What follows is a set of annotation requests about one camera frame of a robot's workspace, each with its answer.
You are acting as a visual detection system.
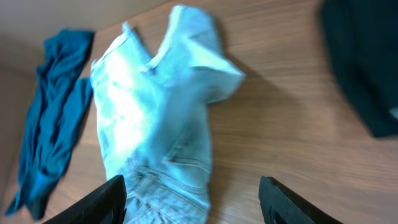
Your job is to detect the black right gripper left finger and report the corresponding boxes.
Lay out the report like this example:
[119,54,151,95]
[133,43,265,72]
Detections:
[44,175,127,224]

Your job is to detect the blue shirt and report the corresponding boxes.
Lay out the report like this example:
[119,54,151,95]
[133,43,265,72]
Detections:
[4,29,95,220]

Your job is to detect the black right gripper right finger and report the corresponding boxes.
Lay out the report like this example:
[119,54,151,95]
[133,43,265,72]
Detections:
[258,176,341,224]

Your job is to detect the folded black garment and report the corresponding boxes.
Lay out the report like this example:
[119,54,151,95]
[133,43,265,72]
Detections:
[320,0,397,138]

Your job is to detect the light blue denim shorts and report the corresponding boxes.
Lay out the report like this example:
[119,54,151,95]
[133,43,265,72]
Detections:
[90,4,245,223]

